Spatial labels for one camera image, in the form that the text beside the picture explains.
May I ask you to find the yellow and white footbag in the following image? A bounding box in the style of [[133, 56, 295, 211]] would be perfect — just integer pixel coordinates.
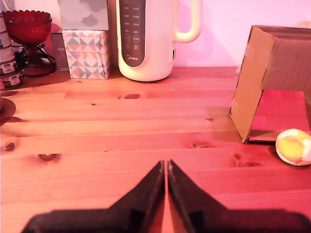
[[275, 128, 311, 166]]

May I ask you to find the cardboard dice tower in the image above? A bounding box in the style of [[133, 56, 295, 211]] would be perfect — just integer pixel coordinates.
[[228, 25, 311, 144]]

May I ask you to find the cream electric kettle appliance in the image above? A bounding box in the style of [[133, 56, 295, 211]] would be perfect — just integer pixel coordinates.
[[116, 0, 203, 82]]

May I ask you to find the geometric triangle pattern tissue box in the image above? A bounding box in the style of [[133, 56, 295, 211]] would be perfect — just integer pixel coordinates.
[[62, 29, 111, 80]]

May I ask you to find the small dark brown box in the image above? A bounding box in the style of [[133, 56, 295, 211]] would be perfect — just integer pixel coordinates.
[[50, 32, 71, 73]]

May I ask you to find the grey cloud print box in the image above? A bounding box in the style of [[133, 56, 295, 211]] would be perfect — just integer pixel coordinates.
[[57, 0, 109, 31]]

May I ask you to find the red glass footed bowl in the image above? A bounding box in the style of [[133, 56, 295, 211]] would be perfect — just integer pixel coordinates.
[[1, 10, 56, 78]]

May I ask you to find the black cable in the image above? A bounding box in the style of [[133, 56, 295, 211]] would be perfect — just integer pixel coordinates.
[[9, 33, 58, 71]]

